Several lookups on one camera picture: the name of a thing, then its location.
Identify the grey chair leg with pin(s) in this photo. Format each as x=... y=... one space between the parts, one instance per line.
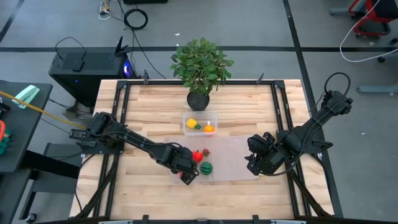
x=376 y=89

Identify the black metal rig frame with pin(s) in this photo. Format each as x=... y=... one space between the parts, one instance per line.
x=122 y=99

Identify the pink dragon fruit toy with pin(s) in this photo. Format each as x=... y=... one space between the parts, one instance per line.
x=180 y=174

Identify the green striped watermelon toy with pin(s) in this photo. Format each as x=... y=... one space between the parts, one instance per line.
x=206 y=168

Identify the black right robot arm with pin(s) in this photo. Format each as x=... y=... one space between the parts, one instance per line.
x=323 y=116

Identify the black plant pot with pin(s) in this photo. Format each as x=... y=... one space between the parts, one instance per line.
x=198 y=102

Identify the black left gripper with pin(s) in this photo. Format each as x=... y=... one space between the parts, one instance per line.
x=183 y=160

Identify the black side desk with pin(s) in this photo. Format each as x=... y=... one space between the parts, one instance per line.
x=25 y=130

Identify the red strawberry toy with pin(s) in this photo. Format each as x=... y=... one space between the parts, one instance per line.
x=206 y=152

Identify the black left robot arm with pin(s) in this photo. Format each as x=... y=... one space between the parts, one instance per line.
x=140 y=143

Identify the orange fruit toy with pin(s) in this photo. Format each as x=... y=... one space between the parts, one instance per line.
x=209 y=128

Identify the white paper scrap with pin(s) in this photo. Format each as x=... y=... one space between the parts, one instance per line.
x=260 y=175

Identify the clear plastic tupperware container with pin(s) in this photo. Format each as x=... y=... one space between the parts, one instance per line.
x=200 y=133

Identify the red metal cart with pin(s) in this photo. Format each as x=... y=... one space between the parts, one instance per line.
x=373 y=29

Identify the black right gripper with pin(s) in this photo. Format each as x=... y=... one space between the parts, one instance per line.
x=272 y=155

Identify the black computer tower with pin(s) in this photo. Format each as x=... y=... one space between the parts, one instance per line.
x=90 y=71

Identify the green leafy potted plant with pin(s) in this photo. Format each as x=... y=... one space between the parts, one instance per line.
x=200 y=65

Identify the mint green stapler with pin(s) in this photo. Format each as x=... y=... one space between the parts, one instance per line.
x=26 y=96

